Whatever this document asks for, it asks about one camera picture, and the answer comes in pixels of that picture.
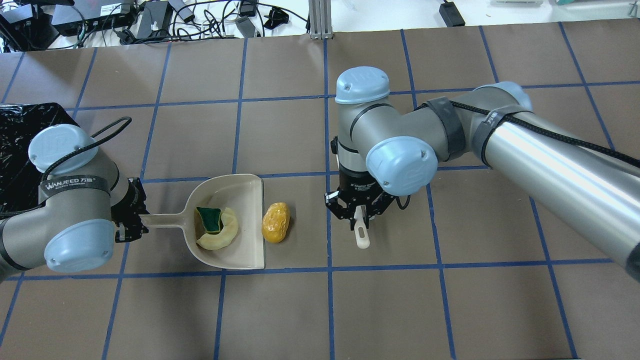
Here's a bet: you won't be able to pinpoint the aluminium frame post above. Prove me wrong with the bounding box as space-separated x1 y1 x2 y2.
308 0 334 40

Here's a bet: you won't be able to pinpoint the beige plastic dustpan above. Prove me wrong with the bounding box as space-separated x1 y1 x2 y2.
141 174 265 271

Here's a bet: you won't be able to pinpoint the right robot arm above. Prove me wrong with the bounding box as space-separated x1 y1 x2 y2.
324 66 640 280

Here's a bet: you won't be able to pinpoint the bin with black bag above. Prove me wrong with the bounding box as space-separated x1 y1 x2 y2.
0 102 77 213

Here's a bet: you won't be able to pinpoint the green yellow sponge piece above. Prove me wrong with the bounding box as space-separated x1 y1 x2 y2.
196 207 224 235

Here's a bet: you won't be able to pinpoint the orange yellow bread lump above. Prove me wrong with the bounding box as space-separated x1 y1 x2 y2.
261 202 291 244

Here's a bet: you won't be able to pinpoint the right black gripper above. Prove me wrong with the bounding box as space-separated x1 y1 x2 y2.
324 169 398 231

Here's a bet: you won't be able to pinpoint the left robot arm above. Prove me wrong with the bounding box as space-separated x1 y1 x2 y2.
0 116 149 281

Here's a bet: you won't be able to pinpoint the white hand brush black bristles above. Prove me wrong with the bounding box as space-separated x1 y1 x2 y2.
353 205 370 249

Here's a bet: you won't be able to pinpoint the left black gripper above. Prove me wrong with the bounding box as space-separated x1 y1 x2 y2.
110 177 149 244

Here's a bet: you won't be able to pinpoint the black power adapter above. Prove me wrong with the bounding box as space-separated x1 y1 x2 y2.
438 0 466 28

